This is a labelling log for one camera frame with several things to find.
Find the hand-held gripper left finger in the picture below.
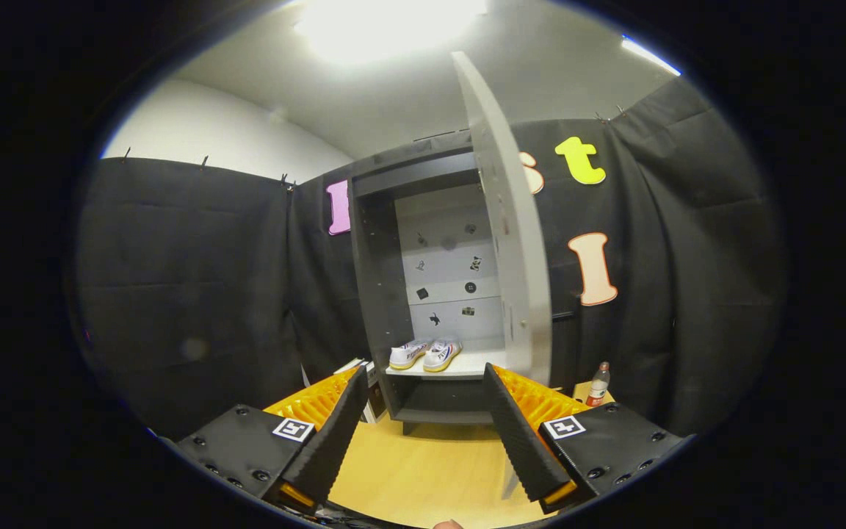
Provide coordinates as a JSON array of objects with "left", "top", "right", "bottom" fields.
[{"left": 173, "top": 365, "right": 370, "bottom": 513}]

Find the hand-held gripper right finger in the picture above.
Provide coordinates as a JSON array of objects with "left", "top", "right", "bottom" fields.
[{"left": 482, "top": 363, "right": 692, "bottom": 515}]

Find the dark grey shoe cabinet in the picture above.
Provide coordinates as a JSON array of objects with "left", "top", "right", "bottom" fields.
[{"left": 350, "top": 136, "right": 512, "bottom": 436}]

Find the beige shoe cabinet door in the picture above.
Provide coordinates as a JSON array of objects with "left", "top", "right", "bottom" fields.
[{"left": 451, "top": 51, "right": 553, "bottom": 386}]

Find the clear bottle red label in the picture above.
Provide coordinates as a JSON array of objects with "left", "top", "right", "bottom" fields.
[{"left": 586, "top": 361, "right": 611, "bottom": 407}]

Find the black backdrop cloth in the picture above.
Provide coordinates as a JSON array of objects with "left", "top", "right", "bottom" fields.
[{"left": 70, "top": 73, "right": 787, "bottom": 442}]

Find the large ceiling light panel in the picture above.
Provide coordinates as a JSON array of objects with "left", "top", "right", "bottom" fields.
[{"left": 294, "top": 0, "right": 486, "bottom": 63}]

